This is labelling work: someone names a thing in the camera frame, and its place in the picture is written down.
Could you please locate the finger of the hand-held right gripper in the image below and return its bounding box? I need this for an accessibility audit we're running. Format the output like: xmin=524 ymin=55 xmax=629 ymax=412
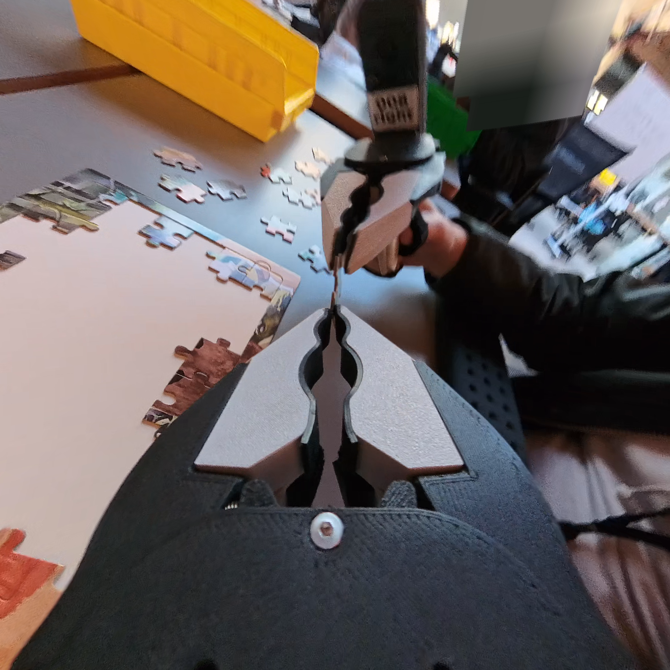
xmin=342 ymin=174 xmax=418 ymax=275
xmin=320 ymin=174 xmax=368 ymax=266

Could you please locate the purple black puzzle piece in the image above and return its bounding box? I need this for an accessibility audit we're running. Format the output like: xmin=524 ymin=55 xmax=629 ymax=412
xmin=206 ymin=249 xmax=248 ymax=282

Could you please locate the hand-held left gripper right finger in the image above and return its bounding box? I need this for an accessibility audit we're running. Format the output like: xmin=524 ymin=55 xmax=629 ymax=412
xmin=335 ymin=307 xmax=464 ymax=506

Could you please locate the puzzle frame tray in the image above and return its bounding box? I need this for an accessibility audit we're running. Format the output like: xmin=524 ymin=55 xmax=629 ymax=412
xmin=0 ymin=167 xmax=302 ymax=670

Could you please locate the yellow plastic bin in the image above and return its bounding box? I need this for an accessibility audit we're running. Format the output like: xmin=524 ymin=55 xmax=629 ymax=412
xmin=69 ymin=0 xmax=320 ymax=143

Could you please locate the person's right forearm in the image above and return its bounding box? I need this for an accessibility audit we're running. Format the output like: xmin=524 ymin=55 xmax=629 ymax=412
xmin=426 ymin=217 xmax=670 ymax=379

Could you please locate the green plastic bin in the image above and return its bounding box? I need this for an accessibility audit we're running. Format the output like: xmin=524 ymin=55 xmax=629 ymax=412
xmin=426 ymin=79 xmax=483 ymax=161

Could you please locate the person's pink clothing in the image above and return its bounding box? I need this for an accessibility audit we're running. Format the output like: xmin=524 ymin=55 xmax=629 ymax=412
xmin=523 ymin=429 xmax=670 ymax=670

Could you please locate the whiteboard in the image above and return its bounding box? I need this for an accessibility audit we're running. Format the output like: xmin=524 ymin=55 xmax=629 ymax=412
xmin=586 ymin=63 xmax=670 ymax=154

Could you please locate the cluster of loose puzzle pieces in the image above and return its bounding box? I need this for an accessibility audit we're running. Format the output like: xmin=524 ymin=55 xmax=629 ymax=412
xmin=260 ymin=147 xmax=337 ymax=274

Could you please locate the pastel puzzle piece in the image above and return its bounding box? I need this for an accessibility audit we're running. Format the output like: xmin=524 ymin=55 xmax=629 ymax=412
xmin=153 ymin=146 xmax=204 ymax=173
xmin=158 ymin=174 xmax=208 ymax=204
xmin=206 ymin=179 xmax=248 ymax=202

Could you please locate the person's right hand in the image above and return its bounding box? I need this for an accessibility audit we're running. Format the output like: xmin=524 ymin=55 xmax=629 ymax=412
xmin=399 ymin=200 xmax=469 ymax=279

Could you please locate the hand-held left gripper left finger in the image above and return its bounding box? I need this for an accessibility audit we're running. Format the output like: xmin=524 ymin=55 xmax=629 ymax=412
xmin=195 ymin=308 xmax=334 ymax=505

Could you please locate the person's dark clothing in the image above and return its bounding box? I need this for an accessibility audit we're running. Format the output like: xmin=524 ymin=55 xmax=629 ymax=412
xmin=513 ymin=366 xmax=670 ymax=436

